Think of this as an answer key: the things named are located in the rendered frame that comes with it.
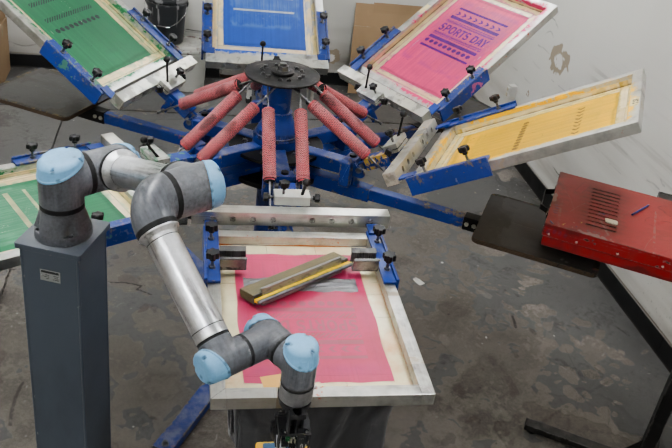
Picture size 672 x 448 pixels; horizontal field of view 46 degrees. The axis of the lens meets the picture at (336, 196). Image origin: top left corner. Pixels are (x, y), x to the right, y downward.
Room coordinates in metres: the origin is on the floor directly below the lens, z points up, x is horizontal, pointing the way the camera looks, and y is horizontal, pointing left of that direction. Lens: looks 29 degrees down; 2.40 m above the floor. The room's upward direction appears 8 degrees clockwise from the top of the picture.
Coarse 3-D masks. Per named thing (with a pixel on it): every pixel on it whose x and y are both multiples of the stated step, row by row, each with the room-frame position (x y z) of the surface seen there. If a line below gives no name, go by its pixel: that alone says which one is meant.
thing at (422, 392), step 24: (240, 240) 2.20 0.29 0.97; (264, 240) 2.22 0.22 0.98; (288, 240) 2.24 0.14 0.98; (312, 240) 2.25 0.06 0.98; (336, 240) 2.27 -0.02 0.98; (360, 240) 2.29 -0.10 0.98; (216, 288) 1.90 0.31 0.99; (384, 288) 2.02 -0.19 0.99; (408, 336) 1.80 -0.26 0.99; (408, 360) 1.71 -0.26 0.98; (216, 384) 1.50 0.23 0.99; (216, 408) 1.45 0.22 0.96; (240, 408) 1.46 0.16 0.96; (264, 408) 1.47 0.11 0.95
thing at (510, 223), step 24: (312, 168) 2.89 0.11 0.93; (336, 192) 2.81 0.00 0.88; (360, 192) 2.78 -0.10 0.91; (384, 192) 2.77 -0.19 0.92; (432, 216) 2.69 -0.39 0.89; (456, 216) 2.67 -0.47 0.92; (480, 216) 2.68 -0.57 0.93; (504, 216) 2.66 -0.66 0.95; (528, 216) 2.69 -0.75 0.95; (480, 240) 2.46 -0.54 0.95; (504, 240) 2.48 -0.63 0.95; (528, 240) 2.51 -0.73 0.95; (552, 264) 2.38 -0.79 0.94; (576, 264) 2.38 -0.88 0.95
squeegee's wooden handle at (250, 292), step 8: (328, 256) 2.16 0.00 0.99; (336, 256) 2.16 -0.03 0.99; (304, 264) 2.09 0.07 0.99; (312, 264) 2.09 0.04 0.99; (280, 272) 2.04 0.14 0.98; (288, 272) 2.03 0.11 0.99; (296, 272) 2.03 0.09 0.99; (264, 280) 1.98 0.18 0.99; (272, 280) 1.98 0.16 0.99; (240, 288) 1.92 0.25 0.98; (248, 288) 1.92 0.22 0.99; (256, 288) 1.92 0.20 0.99; (248, 296) 1.89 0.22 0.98; (256, 296) 1.88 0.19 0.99
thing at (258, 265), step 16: (256, 256) 2.15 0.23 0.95; (272, 256) 2.16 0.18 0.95; (288, 256) 2.17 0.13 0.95; (240, 272) 2.05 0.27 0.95; (256, 272) 2.06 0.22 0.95; (272, 272) 2.07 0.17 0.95; (240, 304) 1.88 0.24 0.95; (240, 320) 1.81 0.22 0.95; (256, 368) 1.62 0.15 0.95; (272, 368) 1.62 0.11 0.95
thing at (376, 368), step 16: (304, 256) 2.19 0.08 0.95; (320, 256) 2.20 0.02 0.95; (352, 272) 2.13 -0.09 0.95; (368, 304) 1.97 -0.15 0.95; (368, 320) 1.89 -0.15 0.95; (368, 336) 1.82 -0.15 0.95; (368, 352) 1.75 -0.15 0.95; (384, 352) 1.76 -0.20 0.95; (320, 368) 1.65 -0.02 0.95; (336, 368) 1.66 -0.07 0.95; (352, 368) 1.67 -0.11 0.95; (368, 368) 1.68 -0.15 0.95; (384, 368) 1.69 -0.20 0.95
